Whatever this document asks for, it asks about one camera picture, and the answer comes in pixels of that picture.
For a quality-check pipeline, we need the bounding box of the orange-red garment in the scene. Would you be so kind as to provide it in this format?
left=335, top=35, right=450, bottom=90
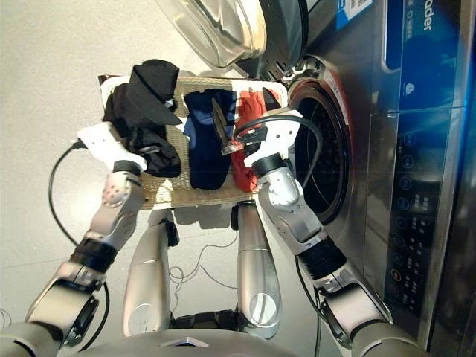
left=230, top=91, right=280, bottom=193

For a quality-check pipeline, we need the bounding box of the navy blue garment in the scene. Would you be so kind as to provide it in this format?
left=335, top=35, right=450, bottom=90
left=183, top=88, right=237, bottom=191

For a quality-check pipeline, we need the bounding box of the black garment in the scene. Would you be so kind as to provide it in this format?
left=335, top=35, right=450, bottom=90
left=102, top=59, right=183, bottom=179

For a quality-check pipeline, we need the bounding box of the pale woven laundry basket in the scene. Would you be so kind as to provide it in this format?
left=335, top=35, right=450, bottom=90
left=98, top=74, right=288, bottom=209

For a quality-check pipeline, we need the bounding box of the round washing machine door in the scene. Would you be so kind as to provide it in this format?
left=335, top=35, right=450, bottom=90
left=154, top=0, right=309, bottom=81

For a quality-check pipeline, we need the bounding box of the grey washing machine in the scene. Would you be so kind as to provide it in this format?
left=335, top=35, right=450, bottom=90
left=237, top=0, right=466, bottom=357

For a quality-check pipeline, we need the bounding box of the blue white machine sticker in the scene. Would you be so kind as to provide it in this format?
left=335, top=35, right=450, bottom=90
left=335, top=0, right=375, bottom=33

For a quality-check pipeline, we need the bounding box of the silver robot leg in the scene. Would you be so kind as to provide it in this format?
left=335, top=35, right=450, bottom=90
left=121, top=208, right=180, bottom=338
left=231, top=200, right=283, bottom=340

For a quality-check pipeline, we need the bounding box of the silver robot torso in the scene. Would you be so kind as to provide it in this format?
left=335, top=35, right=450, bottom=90
left=74, top=310, right=335, bottom=357

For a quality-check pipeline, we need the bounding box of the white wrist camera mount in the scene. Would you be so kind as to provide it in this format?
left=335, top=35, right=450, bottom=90
left=77, top=123, right=148, bottom=173
left=243, top=109, right=303, bottom=169

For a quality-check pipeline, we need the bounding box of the thin grey floor cable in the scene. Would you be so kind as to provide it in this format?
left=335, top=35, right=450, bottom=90
left=169, top=234, right=239, bottom=299

